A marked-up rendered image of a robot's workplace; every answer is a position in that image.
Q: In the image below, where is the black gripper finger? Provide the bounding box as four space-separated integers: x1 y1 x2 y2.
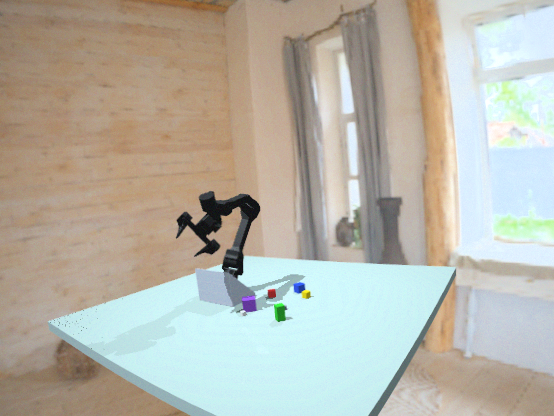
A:
176 218 190 239
194 242 215 257

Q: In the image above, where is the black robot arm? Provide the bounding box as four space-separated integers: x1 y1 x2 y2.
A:
197 191 260 279

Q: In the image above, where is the purple block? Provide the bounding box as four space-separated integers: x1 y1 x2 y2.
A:
242 295 257 313

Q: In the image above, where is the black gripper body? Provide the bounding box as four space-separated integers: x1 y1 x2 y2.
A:
177 212 220 255

